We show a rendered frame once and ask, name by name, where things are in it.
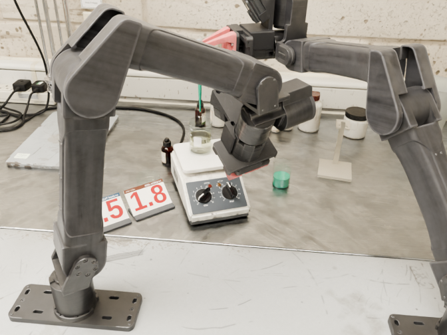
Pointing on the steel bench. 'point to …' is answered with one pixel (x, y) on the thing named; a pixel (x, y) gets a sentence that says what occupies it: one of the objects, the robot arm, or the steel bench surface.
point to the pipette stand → (327, 170)
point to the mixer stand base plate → (43, 146)
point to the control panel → (219, 202)
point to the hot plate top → (210, 163)
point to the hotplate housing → (201, 180)
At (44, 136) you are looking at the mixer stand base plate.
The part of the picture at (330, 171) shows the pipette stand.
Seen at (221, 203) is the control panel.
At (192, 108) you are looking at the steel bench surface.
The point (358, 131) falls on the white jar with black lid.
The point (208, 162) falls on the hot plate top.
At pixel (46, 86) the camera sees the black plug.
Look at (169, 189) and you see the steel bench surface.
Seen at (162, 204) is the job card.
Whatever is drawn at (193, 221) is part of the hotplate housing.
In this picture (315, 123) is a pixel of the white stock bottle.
